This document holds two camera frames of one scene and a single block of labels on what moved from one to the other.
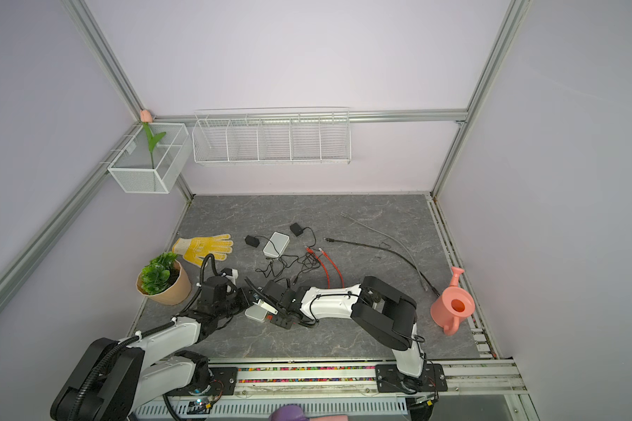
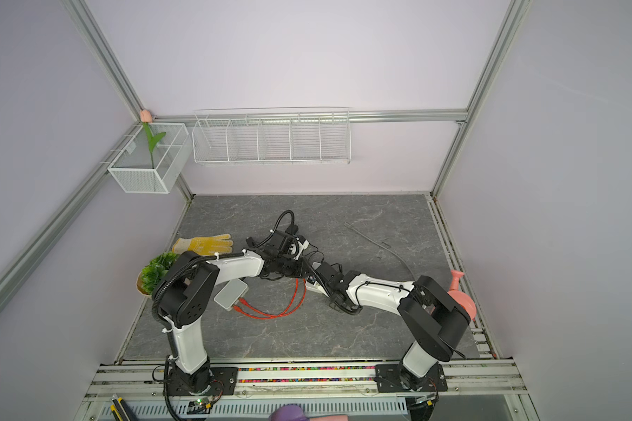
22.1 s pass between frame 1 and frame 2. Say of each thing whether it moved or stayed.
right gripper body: moved
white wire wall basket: stayed
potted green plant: stayed
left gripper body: moved
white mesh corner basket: stayed
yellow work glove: stayed
